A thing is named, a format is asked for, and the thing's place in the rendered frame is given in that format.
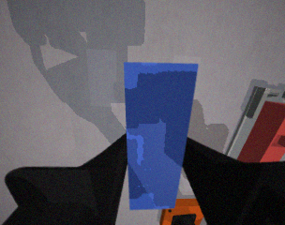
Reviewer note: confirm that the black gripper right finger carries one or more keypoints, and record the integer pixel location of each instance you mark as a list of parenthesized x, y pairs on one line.
[(224, 187)]

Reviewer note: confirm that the blue plate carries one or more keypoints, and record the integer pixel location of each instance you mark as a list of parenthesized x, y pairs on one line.
[(159, 99)]

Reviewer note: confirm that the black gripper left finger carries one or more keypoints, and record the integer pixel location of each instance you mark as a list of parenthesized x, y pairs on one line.
[(98, 183)]

